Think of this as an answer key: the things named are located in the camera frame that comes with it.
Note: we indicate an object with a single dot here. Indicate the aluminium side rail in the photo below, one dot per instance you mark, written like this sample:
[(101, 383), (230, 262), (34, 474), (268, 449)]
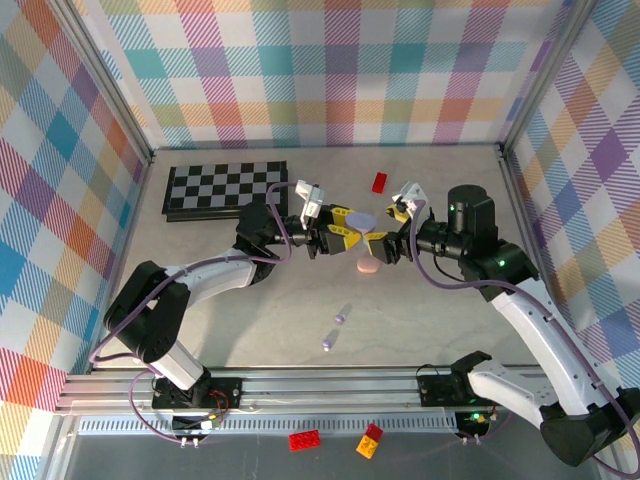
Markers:
[(131, 225), (521, 200)]

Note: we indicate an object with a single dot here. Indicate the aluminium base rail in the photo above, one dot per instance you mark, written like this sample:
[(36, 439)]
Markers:
[(325, 387)]

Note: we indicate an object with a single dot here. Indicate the wide red toy brick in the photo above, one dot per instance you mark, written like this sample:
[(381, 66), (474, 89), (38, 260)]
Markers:
[(305, 441)]

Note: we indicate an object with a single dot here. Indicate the black and grey chessboard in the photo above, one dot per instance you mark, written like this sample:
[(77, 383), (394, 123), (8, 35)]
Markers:
[(210, 185)]

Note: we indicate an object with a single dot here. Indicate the salmon pink earbud case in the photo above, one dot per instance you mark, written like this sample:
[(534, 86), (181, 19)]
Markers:
[(369, 266)]

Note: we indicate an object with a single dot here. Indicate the aluminium frame post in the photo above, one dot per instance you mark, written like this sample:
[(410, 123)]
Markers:
[(542, 75), (131, 125)]

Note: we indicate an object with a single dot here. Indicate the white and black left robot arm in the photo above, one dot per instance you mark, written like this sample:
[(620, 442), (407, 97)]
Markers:
[(215, 275)]

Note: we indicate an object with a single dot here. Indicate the black controller box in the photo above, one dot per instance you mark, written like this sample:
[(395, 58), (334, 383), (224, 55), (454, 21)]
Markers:
[(467, 422), (187, 424)]

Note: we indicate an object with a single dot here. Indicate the small red toy brick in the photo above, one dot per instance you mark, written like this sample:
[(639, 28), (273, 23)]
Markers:
[(375, 431)]

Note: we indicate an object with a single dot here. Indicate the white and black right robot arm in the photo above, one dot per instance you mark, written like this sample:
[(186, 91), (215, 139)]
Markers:
[(550, 340)]

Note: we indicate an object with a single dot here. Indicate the purple earbud case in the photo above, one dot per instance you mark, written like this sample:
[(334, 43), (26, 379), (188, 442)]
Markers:
[(362, 221)]

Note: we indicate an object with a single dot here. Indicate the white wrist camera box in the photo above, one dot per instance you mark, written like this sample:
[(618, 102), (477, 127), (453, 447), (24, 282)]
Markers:
[(310, 197), (411, 195)]

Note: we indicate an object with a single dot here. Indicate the orange yellow toy brick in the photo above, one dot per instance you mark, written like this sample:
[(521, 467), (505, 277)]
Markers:
[(367, 446)]

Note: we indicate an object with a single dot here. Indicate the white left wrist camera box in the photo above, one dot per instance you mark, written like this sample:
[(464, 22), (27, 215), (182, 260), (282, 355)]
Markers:
[(310, 197)]

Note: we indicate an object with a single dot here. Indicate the slim red toy brick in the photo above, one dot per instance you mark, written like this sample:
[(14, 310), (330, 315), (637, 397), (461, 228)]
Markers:
[(380, 182)]

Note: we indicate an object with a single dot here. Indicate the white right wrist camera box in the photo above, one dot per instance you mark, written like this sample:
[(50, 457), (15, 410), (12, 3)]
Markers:
[(411, 195)]

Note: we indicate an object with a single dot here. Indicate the purple earbud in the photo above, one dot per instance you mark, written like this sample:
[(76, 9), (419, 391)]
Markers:
[(326, 344), (340, 318)]

